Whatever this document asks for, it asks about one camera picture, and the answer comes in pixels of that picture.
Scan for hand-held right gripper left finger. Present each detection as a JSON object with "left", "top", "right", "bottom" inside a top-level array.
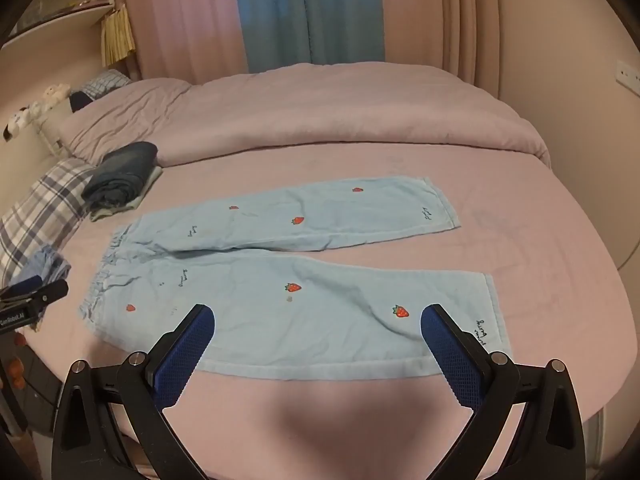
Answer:
[{"left": 51, "top": 304, "right": 216, "bottom": 480}]

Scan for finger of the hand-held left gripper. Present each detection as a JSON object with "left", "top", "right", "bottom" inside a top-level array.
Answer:
[
  {"left": 0, "top": 275, "right": 44, "bottom": 295},
  {"left": 0, "top": 280, "right": 69, "bottom": 312}
]

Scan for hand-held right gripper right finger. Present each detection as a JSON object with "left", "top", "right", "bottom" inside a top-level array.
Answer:
[{"left": 420, "top": 304, "right": 586, "bottom": 480}]

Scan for light blue strawberry pants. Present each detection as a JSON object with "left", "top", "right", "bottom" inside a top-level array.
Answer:
[{"left": 76, "top": 176, "right": 513, "bottom": 381}]

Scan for light blue striped cloth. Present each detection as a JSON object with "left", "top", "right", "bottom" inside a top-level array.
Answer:
[{"left": 10, "top": 245, "right": 72, "bottom": 333}]

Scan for plaid pillow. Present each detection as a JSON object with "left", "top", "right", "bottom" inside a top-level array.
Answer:
[
  {"left": 0, "top": 158, "right": 96, "bottom": 286},
  {"left": 70, "top": 71, "right": 132, "bottom": 111}
]

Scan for dark grey shoe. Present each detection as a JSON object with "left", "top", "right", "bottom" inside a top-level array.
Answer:
[{"left": 81, "top": 141, "right": 159, "bottom": 207}]

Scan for white plush toy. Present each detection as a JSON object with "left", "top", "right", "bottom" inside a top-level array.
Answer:
[
  {"left": 2, "top": 105, "right": 41, "bottom": 141},
  {"left": 42, "top": 82, "right": 71, "bottom": 104}
]

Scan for white shelf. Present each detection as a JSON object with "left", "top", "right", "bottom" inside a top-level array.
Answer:
[{"left": 0, "top": 0, "right": 118, "bottom": 52}]

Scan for yellow fringed cloth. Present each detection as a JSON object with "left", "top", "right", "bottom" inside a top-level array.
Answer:
[{"left": 101, "top": 4, "right": 137, "bottom": 67}]

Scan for pink duvet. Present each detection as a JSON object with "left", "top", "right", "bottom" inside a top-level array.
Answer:
[{"left": 57, "top": 62, "right": 552, "bottom": 169}]

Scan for pink curtain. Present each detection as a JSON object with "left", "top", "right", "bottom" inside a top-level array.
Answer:
[
  {"left": 112, "top": 0, "right": 249, "bottom": 83},
  {"left": 377, "top": 0, "right": 501, "bottom": 98}
]

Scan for blue curtain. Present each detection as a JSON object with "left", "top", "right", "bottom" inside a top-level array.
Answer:
[{"left": 230, "top": 0, "right": 387, "bottom": 75}]

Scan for white wall socket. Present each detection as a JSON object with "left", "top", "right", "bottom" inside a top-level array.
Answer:
[{"left": 614, "top": 60, "right": 640, "bottom": 92}]

